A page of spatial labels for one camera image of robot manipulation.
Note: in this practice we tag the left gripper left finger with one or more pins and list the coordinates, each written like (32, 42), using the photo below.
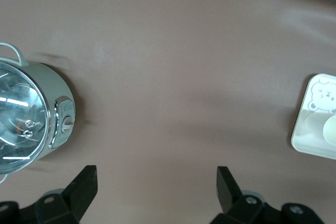
(78, 197)

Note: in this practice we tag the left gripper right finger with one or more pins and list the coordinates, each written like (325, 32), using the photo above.
(236, 205)

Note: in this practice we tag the cream bear print tray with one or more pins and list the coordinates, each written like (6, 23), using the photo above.
(302, 140)

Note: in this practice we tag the glass pot lid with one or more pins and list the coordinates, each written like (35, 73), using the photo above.
(15, 103)

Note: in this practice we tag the grey-green electric cooking pot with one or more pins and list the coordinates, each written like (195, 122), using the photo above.
(56, 82)

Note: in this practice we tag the brown table cover sheet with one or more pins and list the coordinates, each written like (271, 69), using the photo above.
(157, 77)

